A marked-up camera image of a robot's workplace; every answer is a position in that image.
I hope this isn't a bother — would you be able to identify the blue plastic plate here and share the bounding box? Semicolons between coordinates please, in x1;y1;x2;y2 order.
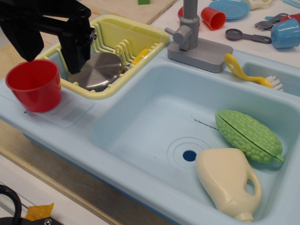
209;0;250;20

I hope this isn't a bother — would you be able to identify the cream plastic jug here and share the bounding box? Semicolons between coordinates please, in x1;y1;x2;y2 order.
195;148;263;223

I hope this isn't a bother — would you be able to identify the cream toy item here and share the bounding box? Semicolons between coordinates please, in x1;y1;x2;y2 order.
244;0;273;10

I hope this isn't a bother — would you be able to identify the steel pot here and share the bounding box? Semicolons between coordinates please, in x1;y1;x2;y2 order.
66;52;125;92

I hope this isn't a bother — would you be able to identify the yellow tape piece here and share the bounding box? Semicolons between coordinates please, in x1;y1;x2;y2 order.
24;203;54;221

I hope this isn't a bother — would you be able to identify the grey toy fork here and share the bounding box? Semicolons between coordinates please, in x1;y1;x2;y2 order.
255;13;288;30

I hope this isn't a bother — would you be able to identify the yellow dish brush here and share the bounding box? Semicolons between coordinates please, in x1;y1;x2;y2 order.
224;53;284;92

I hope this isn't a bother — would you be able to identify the black cable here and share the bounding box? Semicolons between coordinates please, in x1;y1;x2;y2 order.
0;184;23;220

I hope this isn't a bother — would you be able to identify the green block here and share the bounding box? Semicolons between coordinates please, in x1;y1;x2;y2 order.
138;0;150;5

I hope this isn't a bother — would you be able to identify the red cup on table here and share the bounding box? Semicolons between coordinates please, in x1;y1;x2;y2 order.
201;7;226;30

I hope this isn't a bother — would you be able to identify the red item behind faucet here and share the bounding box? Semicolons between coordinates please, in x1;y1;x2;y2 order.
177;7;183;19

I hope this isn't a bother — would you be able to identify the blue plastic cup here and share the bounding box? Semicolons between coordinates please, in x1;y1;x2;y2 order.
270;18;300;49

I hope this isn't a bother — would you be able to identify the green bitter melon toy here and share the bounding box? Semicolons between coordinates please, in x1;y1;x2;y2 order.
215;110;285;163

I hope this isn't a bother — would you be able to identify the grey toy faucet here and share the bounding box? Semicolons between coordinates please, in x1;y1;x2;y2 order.
165;0;233;73

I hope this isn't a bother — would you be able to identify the light blue toy sink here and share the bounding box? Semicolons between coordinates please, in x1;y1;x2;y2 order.
0;49;300;225

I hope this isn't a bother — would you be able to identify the yellow utensil in rack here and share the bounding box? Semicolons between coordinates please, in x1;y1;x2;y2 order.
131;48;150;66

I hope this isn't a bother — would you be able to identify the grey toy spoon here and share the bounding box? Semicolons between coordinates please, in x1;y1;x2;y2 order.
225;29;272;44

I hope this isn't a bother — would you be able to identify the red plate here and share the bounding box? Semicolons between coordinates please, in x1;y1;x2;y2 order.
279;14;300;25

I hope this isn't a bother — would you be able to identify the yellow dish rack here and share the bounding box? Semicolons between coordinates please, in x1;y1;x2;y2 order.
37;15;169;100

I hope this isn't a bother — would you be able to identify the red plastic cup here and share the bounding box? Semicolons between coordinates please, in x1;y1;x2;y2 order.
5;60;62;113

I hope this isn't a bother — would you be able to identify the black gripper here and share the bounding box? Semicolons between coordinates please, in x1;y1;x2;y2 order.
0;0;97;74

